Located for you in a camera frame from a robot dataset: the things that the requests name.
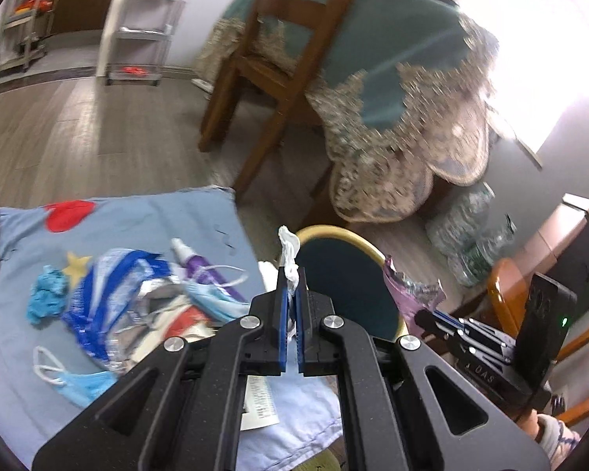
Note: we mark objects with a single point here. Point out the blue and white plastic package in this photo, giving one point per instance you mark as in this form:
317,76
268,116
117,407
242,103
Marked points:
108,294

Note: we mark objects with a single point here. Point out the purple tube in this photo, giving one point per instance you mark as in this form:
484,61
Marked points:
196,267

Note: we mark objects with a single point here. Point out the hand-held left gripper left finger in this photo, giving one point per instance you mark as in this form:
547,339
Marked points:
282,324

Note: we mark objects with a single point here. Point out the white tissue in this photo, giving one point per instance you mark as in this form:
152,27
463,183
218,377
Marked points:
288,250

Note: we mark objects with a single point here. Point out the blue crumpled wad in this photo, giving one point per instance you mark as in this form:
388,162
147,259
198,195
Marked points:
46,297

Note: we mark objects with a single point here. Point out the table with lace tablecloth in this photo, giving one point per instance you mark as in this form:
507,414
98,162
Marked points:
397,34

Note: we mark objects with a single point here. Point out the blue face mask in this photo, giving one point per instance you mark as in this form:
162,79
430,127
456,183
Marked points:
216,304
86,385

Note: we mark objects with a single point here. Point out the white medicine box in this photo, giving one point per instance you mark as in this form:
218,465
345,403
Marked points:
260,402

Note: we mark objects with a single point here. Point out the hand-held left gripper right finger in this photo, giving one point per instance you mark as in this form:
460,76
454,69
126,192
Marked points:
302,333

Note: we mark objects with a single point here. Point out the blue printed blanket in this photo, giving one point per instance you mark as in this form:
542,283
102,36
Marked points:
142,216

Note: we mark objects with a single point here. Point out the person's right forearm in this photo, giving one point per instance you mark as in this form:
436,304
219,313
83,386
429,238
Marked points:
557,439

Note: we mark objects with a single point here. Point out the red and white packet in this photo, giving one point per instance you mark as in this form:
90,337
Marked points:
189,324

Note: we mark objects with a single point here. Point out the white power strip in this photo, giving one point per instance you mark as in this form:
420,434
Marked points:
201,83

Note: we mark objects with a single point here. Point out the window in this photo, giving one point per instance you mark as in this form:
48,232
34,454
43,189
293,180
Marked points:
545,34

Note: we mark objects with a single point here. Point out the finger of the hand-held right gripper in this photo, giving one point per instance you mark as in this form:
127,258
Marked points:
429,326
476,328

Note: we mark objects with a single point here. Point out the yellow-rimmed trash bin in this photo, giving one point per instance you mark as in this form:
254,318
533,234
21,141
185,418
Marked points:
343,279

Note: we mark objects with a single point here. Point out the pack of plastic water bottles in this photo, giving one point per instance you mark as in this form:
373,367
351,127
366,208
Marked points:
471,235

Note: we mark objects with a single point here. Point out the metal storage rack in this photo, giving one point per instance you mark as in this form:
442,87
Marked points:
29,34

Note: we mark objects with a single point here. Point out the purple and silver wrapper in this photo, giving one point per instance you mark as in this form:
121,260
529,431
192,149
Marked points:
407,294

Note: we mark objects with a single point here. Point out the brown wooden chair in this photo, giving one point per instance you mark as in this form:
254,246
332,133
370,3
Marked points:
262,122

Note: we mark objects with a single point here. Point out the brown wooden cabinet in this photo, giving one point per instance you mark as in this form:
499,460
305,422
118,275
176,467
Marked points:
83,5

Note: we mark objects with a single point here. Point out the white shelf cart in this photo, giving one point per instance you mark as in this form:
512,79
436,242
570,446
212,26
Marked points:
120,34

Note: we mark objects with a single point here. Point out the brown and black cabinet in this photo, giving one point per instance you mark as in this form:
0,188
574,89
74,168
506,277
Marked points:
559,235

